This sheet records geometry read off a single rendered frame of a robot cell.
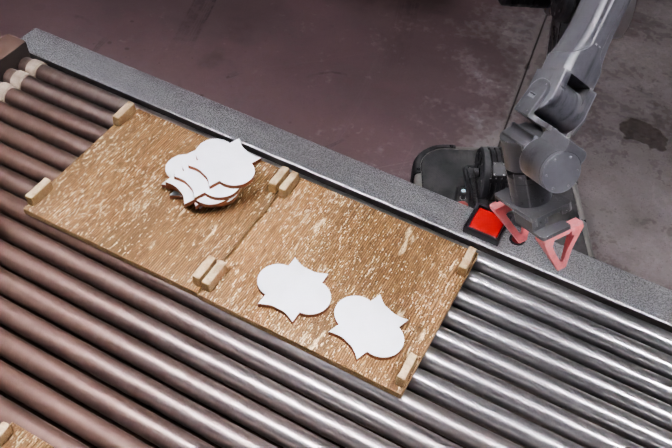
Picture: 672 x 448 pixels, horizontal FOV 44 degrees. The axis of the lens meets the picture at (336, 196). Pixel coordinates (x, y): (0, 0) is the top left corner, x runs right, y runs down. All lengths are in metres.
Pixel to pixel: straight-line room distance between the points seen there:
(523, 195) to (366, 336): 0.44
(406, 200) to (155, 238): 0.51
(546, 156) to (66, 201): 1.00
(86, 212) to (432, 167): 1.37
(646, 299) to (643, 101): 2.01
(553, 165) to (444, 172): 1.67
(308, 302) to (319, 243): 0.15
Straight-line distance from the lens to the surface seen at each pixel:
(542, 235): 1.17
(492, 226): 1.69
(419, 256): 1.60
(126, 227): 1.66
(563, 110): 1.16
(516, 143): 1.14
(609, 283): 1.69
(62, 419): 1.48
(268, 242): 1.61
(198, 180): 1.65
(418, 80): 3.46
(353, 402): 1.44
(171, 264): 1.59
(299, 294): 1.52
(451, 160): 2.79
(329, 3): 3.85
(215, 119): 1.89
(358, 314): 1.50
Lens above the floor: 2.18
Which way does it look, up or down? 47 degrees down
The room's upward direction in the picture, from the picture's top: 4 degrees clockwise
